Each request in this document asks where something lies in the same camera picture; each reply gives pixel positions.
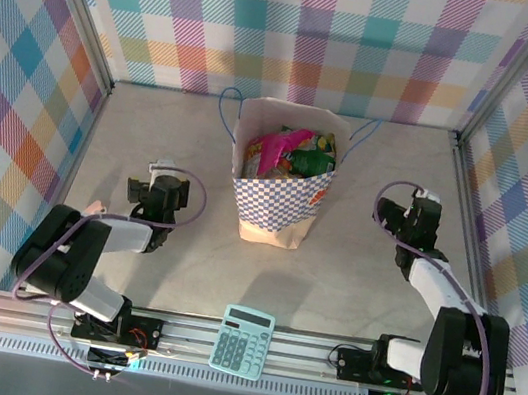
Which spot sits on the blue checkered paper bag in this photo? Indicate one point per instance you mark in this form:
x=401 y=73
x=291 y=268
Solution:
x=277 y=210

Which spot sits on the pink fruit candy bag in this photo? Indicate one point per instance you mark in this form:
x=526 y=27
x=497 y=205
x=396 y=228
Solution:
x=271 y=153

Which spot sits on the green spring tea packet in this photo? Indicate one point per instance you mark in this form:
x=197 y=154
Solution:
x=313 y=162

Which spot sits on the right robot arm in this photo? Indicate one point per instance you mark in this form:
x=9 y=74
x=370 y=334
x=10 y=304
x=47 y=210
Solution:
x=461 y=352

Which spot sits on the small pink white object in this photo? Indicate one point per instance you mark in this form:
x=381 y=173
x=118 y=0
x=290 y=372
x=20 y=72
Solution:
x=97 y=207

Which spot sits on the light blue calculator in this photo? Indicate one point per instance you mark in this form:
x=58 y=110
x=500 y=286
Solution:
x=242 y=341

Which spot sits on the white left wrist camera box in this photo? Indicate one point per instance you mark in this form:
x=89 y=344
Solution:
x=162 y=166

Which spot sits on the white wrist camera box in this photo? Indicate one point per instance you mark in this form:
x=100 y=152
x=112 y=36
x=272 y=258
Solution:
x=162 y=166
x=427 y=194

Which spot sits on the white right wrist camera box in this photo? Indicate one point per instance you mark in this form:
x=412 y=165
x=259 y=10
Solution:
x=427 y=194

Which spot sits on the aluminium table edge rail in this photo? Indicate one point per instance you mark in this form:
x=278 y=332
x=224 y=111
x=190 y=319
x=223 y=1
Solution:
x=468 y=191

